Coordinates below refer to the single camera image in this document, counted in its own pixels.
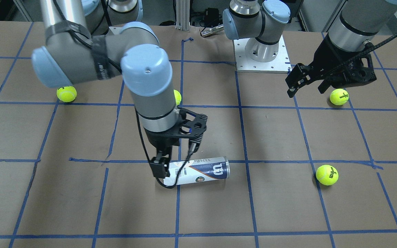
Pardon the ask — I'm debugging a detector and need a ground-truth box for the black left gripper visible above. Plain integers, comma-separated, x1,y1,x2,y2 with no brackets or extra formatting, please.
285,35,378,98

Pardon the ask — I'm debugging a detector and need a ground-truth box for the clear tennis ball can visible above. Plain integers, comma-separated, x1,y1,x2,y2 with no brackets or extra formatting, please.
163,156,230,186

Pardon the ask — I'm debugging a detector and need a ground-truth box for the tennis ball front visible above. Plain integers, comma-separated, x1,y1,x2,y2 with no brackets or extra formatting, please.
315,165,339,186

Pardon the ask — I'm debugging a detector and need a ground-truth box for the tennis ball centre row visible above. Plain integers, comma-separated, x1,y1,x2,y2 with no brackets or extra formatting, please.
173,90,182,106

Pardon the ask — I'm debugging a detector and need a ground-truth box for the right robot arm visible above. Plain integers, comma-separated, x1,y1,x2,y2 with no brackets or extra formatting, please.
31,0,207,178

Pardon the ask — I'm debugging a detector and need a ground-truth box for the aluminium frame post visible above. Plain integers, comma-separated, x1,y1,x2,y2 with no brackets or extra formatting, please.
175,0,191,32

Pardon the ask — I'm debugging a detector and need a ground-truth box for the silver flashlight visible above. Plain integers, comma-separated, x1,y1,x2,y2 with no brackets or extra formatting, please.
200,24,225,38

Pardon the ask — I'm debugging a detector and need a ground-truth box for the tennis ball near base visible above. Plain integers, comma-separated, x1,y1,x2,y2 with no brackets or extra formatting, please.
57,86,77,103

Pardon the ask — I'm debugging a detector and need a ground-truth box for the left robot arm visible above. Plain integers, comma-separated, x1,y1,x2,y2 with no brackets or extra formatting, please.
223,0,397,98

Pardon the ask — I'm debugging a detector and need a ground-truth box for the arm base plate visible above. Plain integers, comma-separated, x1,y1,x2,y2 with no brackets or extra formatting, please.
233,36,291,73

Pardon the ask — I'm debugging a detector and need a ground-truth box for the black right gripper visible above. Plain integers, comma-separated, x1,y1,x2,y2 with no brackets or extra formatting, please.
144,108,208,178

